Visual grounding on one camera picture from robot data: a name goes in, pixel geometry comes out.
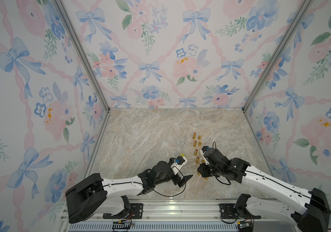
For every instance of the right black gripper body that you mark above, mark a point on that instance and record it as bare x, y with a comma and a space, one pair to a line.
206, 170

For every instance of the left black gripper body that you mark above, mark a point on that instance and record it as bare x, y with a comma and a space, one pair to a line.
176, 180

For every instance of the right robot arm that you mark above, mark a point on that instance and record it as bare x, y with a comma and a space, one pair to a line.
308, 210

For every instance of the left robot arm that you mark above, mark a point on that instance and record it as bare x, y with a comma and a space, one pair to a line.
95, 194

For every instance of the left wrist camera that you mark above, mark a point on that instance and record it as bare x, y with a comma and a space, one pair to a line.
177, 163

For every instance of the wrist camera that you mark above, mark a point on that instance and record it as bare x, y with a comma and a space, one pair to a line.
213, 156
177, 163

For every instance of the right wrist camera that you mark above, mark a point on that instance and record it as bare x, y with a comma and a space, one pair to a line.
213, 156

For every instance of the aluminium rail frame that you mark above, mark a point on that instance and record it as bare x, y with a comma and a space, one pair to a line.
159, 215

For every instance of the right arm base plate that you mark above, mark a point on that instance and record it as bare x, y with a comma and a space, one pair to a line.
229, 211

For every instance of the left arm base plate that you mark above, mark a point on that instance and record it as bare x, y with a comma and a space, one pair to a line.
134, 211

